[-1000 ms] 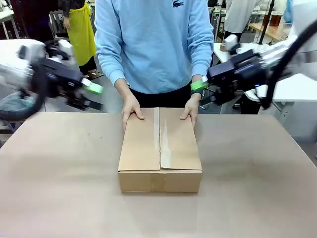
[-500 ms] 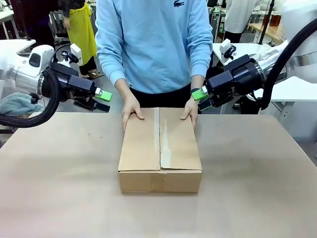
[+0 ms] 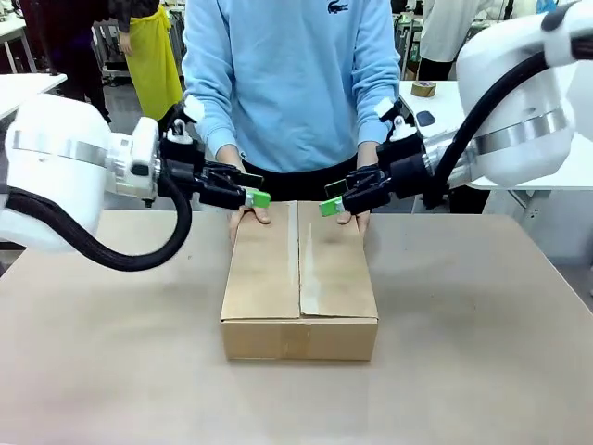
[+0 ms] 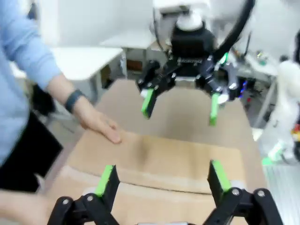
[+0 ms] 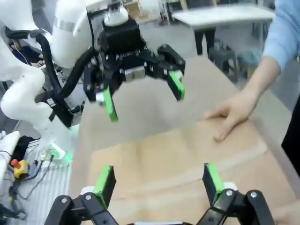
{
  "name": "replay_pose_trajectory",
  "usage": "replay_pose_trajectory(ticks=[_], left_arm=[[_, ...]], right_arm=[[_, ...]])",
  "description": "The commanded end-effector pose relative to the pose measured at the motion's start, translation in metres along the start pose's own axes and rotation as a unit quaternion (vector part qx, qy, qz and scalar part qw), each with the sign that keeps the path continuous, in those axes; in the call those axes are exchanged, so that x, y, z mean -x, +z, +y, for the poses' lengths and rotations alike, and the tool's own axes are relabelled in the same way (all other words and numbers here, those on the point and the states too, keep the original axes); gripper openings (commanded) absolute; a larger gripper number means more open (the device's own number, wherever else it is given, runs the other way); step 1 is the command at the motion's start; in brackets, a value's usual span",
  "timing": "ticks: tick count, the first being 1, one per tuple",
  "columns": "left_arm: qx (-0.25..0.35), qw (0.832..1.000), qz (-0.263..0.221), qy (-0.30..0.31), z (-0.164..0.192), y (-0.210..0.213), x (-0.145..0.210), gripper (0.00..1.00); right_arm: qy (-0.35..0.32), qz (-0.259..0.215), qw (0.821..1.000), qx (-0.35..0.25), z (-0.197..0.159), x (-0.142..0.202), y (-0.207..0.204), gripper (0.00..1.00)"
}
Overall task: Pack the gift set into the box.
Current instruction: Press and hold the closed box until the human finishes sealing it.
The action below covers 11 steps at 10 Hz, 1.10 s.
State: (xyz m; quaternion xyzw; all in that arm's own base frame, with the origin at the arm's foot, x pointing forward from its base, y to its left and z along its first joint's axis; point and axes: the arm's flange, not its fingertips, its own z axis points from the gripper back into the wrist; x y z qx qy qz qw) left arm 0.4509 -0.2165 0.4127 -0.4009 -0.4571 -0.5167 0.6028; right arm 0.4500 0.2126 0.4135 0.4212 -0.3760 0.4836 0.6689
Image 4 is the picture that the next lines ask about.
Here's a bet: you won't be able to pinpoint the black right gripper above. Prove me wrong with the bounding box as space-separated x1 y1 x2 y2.
137 22 240 127

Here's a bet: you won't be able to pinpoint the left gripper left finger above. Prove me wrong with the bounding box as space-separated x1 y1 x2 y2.
47 164 123 225

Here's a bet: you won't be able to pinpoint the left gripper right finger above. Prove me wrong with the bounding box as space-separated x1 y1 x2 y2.
205 159 285 225

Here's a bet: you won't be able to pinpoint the brown cardboard box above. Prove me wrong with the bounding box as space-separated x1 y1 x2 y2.
44 78 268 225

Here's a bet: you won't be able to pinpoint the person's left forearm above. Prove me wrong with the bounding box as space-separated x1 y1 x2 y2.
45 72 94 128

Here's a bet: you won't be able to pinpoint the person's right hand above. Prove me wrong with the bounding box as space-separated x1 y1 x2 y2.
0 189 49 225

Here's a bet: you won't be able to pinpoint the person's left hand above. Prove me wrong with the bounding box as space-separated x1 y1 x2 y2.
79 108 123 144

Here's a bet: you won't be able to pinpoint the green plastic part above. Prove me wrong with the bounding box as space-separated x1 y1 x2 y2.
262 142 283 166

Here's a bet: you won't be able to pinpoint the cluttered white desk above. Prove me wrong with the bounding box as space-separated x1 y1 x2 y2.
234 50 283 128

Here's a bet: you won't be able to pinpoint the black trousers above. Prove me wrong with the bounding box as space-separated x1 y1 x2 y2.
0 112 64 193

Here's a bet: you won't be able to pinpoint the white side table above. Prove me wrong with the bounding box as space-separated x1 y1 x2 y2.
50 46 124 100

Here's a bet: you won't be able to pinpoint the dark blue wristband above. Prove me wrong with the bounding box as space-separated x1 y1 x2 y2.
64 90 85 113

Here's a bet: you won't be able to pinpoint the person in light blue sweater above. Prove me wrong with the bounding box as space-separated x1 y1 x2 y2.
0 0 63 167

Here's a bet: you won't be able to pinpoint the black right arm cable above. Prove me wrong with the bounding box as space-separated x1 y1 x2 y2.
215 0 256 62

